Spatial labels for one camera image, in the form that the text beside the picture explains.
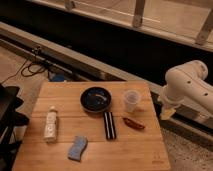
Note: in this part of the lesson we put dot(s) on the blue sponge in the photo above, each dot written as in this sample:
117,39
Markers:
77,149

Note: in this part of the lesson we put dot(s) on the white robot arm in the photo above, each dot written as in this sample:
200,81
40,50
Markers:
185,80

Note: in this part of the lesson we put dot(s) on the blue object on floor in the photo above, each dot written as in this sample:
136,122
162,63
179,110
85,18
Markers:
57,78

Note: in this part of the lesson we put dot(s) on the dark blue ceramic bowl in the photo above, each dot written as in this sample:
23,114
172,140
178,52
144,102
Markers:
95,99

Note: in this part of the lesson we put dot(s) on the translucent plastic cup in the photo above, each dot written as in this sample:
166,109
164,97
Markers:
131,99

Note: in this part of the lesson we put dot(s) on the white tube bottle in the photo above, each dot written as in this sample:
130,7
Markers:
50,130

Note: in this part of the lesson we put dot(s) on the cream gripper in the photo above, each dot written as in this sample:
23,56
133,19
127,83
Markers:
166,112

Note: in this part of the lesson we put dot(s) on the black chair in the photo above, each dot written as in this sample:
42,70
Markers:
9,119

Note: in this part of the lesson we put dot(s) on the red chili pepper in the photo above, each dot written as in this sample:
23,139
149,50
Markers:
133,124

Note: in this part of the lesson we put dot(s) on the metal rail beam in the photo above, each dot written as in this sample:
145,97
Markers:
189,121

